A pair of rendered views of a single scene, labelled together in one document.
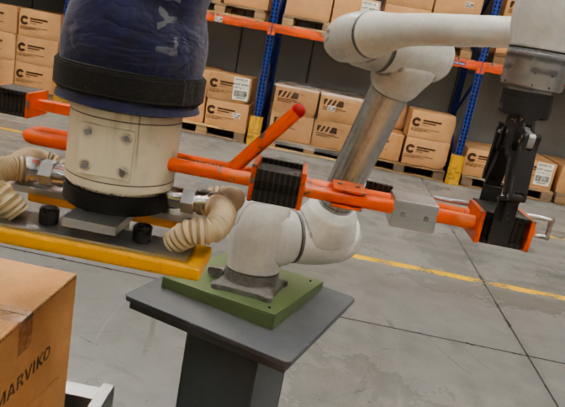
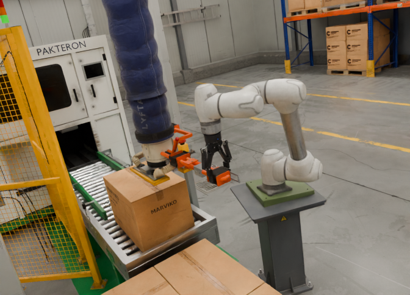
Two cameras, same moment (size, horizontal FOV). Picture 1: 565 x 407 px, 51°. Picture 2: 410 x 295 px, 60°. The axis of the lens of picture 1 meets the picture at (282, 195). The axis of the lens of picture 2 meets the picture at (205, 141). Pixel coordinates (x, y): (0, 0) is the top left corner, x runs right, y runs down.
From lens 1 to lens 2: 1.63 m
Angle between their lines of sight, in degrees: 55
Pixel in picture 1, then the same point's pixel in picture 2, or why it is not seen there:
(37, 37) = (356, 39)
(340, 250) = (303, 176)
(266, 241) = (266, 170)
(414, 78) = (281, 105)
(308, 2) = not seen: outside the picture
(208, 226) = (157, 172)
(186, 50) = (150, 126)
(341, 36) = not seen: hidden behind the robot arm
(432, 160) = not seen: outside the picture
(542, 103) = (207, 138)
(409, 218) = (197, 172)
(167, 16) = (143, 119)
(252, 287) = (266, 189)
